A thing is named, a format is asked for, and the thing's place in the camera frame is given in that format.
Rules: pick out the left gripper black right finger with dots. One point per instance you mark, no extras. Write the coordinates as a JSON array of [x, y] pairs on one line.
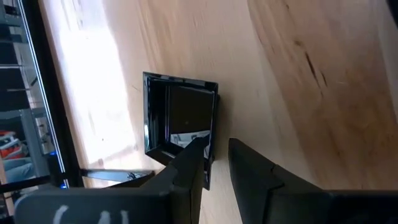
[[280, 202]]

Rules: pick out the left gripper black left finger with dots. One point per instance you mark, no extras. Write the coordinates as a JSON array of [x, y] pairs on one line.
[[124, 205]]

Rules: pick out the small black square dish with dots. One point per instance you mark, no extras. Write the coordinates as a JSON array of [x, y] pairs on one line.
[[189, 109]]

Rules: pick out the black box with blue lights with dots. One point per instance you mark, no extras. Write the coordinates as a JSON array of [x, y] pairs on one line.
[[57, 171]]

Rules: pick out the grey storage shelving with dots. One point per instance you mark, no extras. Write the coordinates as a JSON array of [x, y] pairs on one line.
[[18, 77]]

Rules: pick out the black aluminium table rail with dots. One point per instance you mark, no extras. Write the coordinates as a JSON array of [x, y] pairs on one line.
[[52, 93]]

